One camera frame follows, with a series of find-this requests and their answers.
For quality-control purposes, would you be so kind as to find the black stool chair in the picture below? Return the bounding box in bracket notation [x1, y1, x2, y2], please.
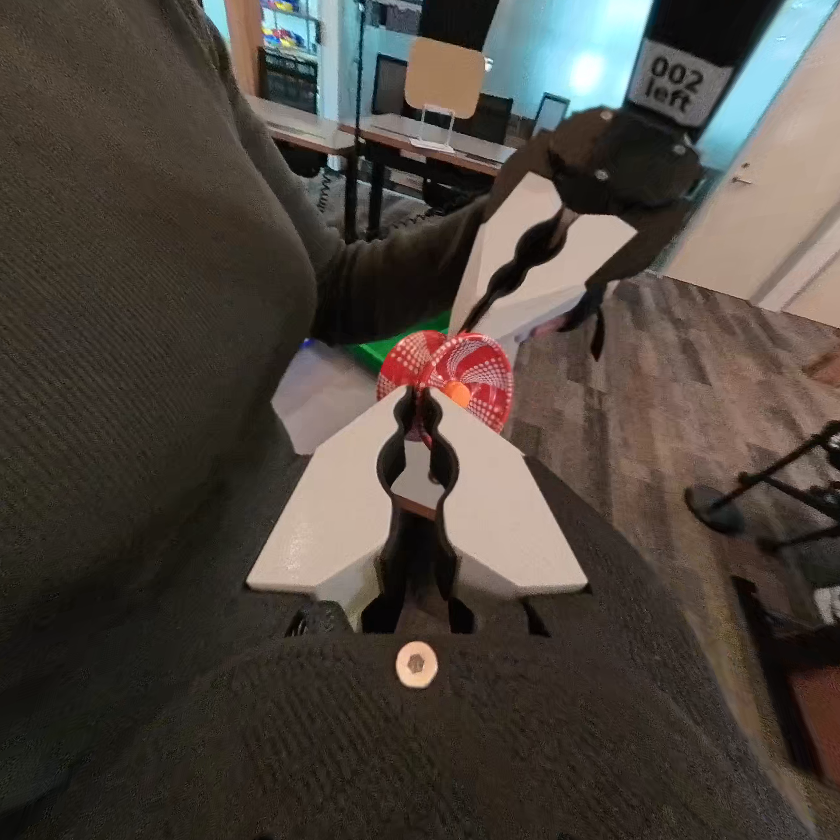
[686, 420, 840, 552]

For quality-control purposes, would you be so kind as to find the person's left hand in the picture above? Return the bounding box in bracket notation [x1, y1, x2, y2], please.
[519, 300, 592, 345]

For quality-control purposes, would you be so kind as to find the red white yo-yo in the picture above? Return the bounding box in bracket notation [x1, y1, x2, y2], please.
[377, 331, 515, 438]

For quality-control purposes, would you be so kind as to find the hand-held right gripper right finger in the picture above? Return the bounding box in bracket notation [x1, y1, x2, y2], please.
[427, 390, 590, 618]

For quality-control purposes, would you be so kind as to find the white door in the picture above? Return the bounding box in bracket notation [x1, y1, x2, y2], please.
[663, 14, 840, 309]

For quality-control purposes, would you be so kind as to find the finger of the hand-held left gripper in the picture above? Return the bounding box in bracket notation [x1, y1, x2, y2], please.
[449, 174, 568, 336]
[460, 208, 640, 345]

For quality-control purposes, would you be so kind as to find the green plastic bin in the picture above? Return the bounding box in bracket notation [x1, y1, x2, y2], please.
[344, 335, 418, 375]

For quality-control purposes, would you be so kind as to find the shelf with coloured bins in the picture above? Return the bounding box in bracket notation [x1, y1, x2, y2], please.
[256, 0, 322, 116]

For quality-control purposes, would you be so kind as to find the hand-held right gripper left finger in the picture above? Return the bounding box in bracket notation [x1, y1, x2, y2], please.
[247, 388, 416, 620]

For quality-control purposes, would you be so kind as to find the small black monitor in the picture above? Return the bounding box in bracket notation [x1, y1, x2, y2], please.
[532, 95, 571, 136]

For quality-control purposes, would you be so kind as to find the person's left forearm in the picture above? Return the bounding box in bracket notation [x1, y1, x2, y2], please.
[309, 197, 493, 349]

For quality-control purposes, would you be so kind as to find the long wooden desk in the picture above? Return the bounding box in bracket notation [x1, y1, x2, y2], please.
[243, 95, 519, 244]

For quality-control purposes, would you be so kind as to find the wooden post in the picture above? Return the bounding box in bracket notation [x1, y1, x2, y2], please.
[224, 0, 263, 95]

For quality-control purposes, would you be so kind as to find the cardboard box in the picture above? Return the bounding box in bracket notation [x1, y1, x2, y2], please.
[735, 578, 840, 788]

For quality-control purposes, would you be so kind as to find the tan chair back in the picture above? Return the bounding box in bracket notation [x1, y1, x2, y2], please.
[405, 37, 487, 119]

